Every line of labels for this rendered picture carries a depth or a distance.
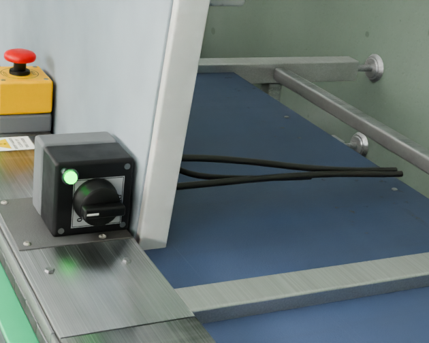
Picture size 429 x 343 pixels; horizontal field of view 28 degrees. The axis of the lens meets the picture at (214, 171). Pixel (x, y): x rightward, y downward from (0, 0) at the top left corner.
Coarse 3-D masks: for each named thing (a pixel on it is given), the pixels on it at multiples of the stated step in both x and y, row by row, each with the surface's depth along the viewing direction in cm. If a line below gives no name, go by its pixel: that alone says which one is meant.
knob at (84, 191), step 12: (96, 180) 82; (84, 192) 81; (96, 192) 81; (108, 192) 82; (84, 204) 81; (96, 204) 81; (108, 204) 82; (120, 204) 82; (84, 216) 80; (96, 216) 81; (108, 216) 81
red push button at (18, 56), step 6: (18, 48) 109; (6, 54) 107; (12, 54) 106; (18, 54) 106; (24, 54) 107; (30, 54) 107; (6, 60) 107; (12, 60) 106; (18, 60) 106; (24, 60) 106; (30, 60) 107; (18, 66) 108; (24, 66) 108
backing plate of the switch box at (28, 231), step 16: (0, 208) 88; (16, 208) 88; (32, 208) 89; (16, 224) 85; (32, 224) 86; (16, 240) 82; (32, 240) 82; (48, 240) 83; (64, 240) 83; (80, 240) 84; (96, 240) 84
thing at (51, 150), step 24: (48, 144) 85; (72, 144) 86; (96, 144) 86; (48, 168) 83; (72, 168) 81; (96, 168) 83; (120, 168) 84; (48, 192) 84; (72, 192) 82; (120, 192) 85; (48, 216) 84; (72, 216) 84; (120, 216) 86
